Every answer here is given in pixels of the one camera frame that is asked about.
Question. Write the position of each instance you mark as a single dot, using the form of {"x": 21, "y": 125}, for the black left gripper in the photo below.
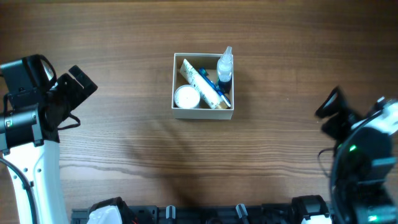
{"x": 74, "y": 86}

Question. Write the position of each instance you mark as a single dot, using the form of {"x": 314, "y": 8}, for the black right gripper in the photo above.
{"x": 345, "y": 116}

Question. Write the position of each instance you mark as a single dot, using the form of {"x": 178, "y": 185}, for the cotton swab tub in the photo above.
{"x": 187, "y": 97}

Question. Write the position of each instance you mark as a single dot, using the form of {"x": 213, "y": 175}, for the blue white toothbrush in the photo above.
{"x": 222, "y": 95}

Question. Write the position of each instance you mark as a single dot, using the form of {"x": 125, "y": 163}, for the clear spray bottle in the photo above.
{"x": 225, "y": 70}

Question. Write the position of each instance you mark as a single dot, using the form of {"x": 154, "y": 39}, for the white leaf-print tube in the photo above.
{"x": 207, "y": 93}

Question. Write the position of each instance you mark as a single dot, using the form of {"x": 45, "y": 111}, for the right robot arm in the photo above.
{"x": 362, "y": 159}

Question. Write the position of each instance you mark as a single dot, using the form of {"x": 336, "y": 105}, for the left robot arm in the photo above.
{"x": 37, "y": 103}

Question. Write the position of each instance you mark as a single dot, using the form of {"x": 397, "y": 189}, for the white cardboard box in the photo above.
{"x": 209, "y": 63}

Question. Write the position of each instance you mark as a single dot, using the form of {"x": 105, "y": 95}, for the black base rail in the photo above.
{"x": 199, "y": 214}

